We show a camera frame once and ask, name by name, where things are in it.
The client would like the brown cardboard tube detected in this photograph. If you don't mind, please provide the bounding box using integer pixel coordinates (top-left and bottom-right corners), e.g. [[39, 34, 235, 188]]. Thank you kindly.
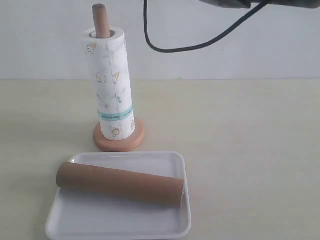
[[56, 162, 185, 208]]

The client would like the printed white paper towel roll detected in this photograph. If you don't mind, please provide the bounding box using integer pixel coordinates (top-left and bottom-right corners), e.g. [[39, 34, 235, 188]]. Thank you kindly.
[[82, 27, 135, 141]]

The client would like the wooden paper towel holder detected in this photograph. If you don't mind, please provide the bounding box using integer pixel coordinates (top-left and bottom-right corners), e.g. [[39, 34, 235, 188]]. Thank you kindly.
[[92, 3, 145, 152]]

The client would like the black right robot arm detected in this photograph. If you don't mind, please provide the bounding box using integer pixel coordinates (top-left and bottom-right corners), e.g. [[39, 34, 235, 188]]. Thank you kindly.
[[202, 0, 320, 9]]

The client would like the white plastic tray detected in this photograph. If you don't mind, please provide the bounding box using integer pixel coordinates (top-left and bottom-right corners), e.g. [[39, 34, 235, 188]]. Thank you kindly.
[[45, 151, 192, 240]]

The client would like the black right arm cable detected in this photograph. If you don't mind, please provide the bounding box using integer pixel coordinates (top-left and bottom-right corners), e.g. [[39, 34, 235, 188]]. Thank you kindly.
[[143, 0, 271, 54]]

